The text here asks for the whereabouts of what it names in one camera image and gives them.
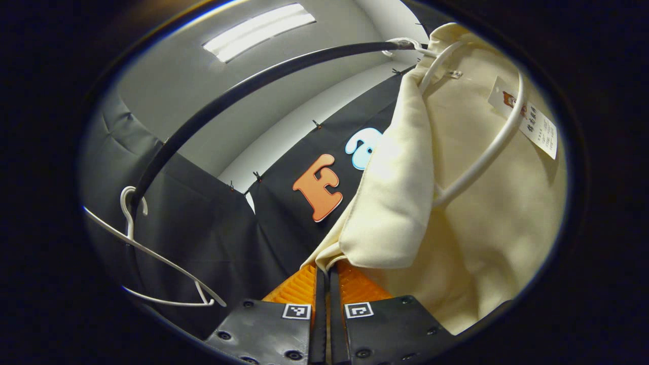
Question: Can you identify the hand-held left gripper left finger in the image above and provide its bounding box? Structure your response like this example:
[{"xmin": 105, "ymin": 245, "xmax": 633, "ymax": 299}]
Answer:
[{"xmin": 204, "ymin": 264, "xmax": 329, "ymax": 365}]

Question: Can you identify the ceiling light panel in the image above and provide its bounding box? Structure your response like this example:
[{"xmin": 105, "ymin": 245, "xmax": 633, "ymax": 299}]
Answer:
[{"xmin": 203, "ymin": 3, "xmax": 316, "ymax": 64}]

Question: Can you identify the black clothes rail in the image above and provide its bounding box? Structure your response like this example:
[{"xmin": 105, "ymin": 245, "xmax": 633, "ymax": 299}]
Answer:
[{"xmin": 127, "ymin": 41, "xmax": 429, "ymax": 284}]

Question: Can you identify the black backdrop cloth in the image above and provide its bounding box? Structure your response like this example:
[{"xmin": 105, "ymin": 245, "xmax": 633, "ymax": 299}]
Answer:
[{"xmin": 81, "ymin": 63, "xmax": 421, "ymax": 340}]

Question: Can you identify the white clothes hanger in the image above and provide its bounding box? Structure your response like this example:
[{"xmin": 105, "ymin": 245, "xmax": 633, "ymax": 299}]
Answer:
[
  {"xmin": 381, "ymin": 37, "xmax": 528, "ymax": 207},
  {"xmin": 83, "ymin": 186, "xmax": 228, "ymax": 308}
]

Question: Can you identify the cream jacket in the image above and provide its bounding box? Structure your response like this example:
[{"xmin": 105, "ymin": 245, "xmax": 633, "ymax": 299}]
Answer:
[{"xmin": 302, "ymin": 23, "xmax": 568, "ymax": 336}]

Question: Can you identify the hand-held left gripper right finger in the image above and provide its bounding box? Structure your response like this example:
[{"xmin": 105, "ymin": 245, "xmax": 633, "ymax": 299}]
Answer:
[{"xmin": 329, "ymin": 261, "xmax": 457, "ymax": 365}]

